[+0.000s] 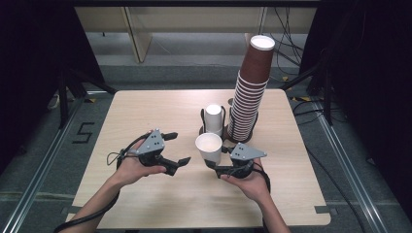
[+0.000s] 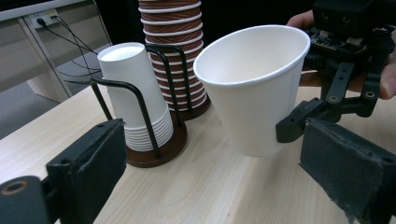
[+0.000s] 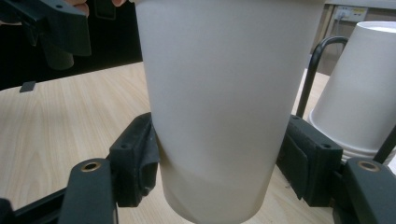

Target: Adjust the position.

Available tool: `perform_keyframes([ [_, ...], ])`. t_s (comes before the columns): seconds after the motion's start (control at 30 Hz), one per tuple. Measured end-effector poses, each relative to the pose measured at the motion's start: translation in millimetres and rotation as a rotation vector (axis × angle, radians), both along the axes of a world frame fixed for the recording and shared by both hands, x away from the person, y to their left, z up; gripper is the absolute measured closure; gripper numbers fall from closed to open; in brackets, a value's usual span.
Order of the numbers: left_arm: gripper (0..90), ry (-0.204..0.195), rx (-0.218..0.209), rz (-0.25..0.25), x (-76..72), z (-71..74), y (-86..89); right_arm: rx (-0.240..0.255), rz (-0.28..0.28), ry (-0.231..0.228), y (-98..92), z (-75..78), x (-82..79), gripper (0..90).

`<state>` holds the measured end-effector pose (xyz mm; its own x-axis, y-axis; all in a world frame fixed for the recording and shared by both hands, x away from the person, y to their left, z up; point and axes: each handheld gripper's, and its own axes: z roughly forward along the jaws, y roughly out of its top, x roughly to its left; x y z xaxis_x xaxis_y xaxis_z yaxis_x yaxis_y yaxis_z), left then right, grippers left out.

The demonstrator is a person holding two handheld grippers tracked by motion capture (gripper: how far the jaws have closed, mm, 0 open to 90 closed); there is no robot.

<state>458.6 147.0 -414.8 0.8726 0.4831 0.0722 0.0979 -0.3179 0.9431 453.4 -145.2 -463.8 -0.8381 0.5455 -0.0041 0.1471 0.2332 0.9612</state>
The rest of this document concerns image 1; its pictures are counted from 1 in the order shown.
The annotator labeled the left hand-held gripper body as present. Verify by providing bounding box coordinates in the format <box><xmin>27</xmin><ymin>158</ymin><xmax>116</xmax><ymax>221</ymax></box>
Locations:
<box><xmin>135</xmin><ymin>128</ymin><xmax>180</xmax><ymax>178</ymax></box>

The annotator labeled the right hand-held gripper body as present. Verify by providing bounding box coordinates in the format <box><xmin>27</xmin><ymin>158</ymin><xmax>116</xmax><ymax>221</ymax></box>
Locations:
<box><xmin>215</xmin><ymin>143</ymin><xmax>268</xmax><ymax>180</ymax></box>

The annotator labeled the single white paper cup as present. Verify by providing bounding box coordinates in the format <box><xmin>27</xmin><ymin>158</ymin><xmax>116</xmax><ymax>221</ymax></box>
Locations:
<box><xmin>194</xmin><ymin>132</ymin><xmax>223</xmax><ymax>167</ymax></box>

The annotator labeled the black wire cup holder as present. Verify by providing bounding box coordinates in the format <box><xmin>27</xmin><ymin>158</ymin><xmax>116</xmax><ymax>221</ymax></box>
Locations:
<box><xmin>198</xmin><ymin>106</ymin><xmax>259</xmax><ymax>145</ymax></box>

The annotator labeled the stack of white paper cups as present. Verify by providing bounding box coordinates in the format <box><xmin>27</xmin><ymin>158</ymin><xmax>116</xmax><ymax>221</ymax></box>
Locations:
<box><xmin>204</xmin><ymin>104</ymin><xmax>224</xmax><ymax>137</ymax></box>

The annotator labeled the stack of brown paper cups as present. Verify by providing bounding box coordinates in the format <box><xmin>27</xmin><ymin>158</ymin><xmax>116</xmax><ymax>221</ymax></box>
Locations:
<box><xmin>226</xmin><ymin>34</ymin><xmax>276</xmax><ymax>143</ymax></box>

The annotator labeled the person's left hand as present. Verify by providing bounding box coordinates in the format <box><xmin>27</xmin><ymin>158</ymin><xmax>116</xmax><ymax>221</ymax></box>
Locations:
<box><xmin>113</xmin><ymin>130</ymin><xmax>167</xmax><ymax>187</ymax></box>

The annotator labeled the person's right hand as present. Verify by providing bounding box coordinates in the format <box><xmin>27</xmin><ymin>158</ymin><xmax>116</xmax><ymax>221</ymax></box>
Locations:
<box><xmin>221</xmin><ymin>158</ymin><xmax>271</xmax><ymax>203</ymax></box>

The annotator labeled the black metal stand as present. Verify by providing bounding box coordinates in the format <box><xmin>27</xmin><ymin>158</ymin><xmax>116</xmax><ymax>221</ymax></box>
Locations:
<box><xmin>280</xmin><ymin>48</ymin><xmax>334</xmax><ymax>127</ymax></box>
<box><xmin>57</xmin><ymin>67</ymin><xmax>118</xmax><ymax>130</ymax></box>

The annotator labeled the beige cabinet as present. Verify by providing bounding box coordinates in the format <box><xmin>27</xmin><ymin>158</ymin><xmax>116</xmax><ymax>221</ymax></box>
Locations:
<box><xmin>75</xmin><ymin>7</ymin><xmax>318</xmax><ymax>64</ymax></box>

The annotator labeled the black curtain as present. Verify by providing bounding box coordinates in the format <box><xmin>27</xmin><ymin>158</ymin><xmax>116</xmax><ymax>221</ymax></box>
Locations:
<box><xmin>0</xmin><ymin>0</ymin><xmax>106</xmax><ymax>169</ymax></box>
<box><xmin>299</xmin><ymin>0</ymin><xmax>412</xmax><ymax>221</ymax></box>

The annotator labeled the right hand-held gripper cable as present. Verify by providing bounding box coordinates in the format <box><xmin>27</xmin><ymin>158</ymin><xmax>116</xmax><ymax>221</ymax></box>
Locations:
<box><xmin>251</xmin><ymin>160</ymin><xmax>272</xmax><ymax>195</ymax></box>

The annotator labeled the hand-held gripper cable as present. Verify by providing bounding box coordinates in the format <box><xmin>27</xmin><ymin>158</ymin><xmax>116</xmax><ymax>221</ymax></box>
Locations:
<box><xmin>52</xmin><ymin>134</ymin><xmax>154</xmax><ymax>232</ymax></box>
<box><xmin>251</xmin><ymin>160</ymin><xmax>272</xmax><ymax>195</ymax></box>

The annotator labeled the black floor cable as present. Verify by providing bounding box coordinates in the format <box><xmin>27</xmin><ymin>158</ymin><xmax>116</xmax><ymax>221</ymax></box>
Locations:
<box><xmin>292</xmin><ymin>96</ymin><xmax>367</xmax><ymax>233</ymax></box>

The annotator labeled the left hand-held gripper cable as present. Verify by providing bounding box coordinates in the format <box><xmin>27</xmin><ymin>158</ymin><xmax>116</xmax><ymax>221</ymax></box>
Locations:
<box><xmin>52</xmin><ymin>134</ymin><xmax>154</xmax><ymax>232</ymax></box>

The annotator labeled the aluminium floor rail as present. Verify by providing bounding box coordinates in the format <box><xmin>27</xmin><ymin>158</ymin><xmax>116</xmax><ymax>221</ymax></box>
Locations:
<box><xmin>0</xmin><ymin>96</ymin><xmax>88</xmax><ymax>233</ymax></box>
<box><xmin>310</xmin><ymin>100</ymin><xmax>390</xmax><ymax>233</ymax></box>

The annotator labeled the bundle of black cables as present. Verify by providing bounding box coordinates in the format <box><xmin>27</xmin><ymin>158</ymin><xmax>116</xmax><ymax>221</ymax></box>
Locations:
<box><xmin>258</xmin><ymin>7</ymin><xmax>305</xmax><ymax>77</ymax></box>

